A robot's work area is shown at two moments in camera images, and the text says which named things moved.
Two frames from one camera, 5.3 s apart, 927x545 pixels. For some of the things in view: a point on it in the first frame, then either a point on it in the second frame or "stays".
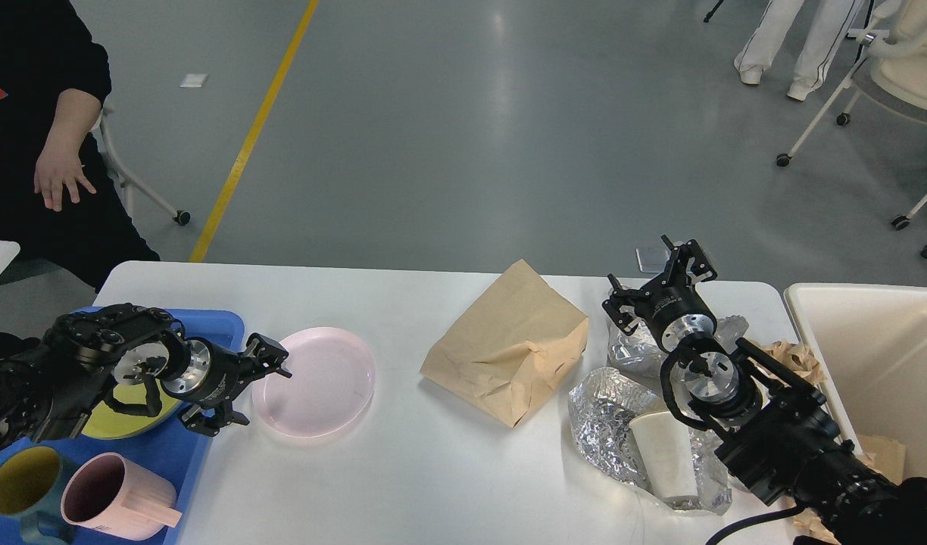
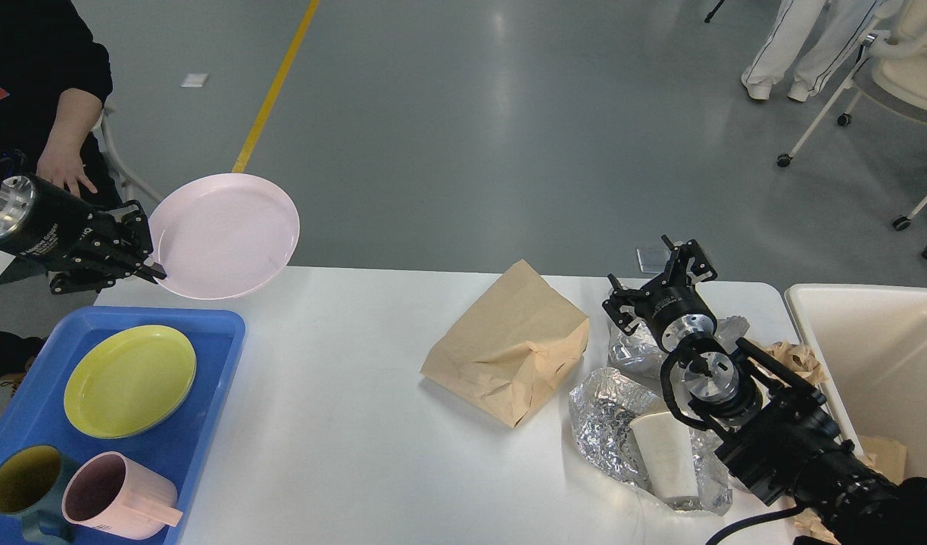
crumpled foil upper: [638, 353] stays
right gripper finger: [625, 322] stays
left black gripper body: [203, 374] → [29, 216]
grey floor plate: [652, 260] stays
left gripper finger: [209, 421] → [85, 278]
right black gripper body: [676, 310] stays
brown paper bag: [512, 347] stays
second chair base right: [900, 222] stays
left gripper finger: [261, 356] → [131, 240]
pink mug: [109, 493] stays
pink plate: [333, 375] → [223, 236]
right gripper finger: [699, 267] stays
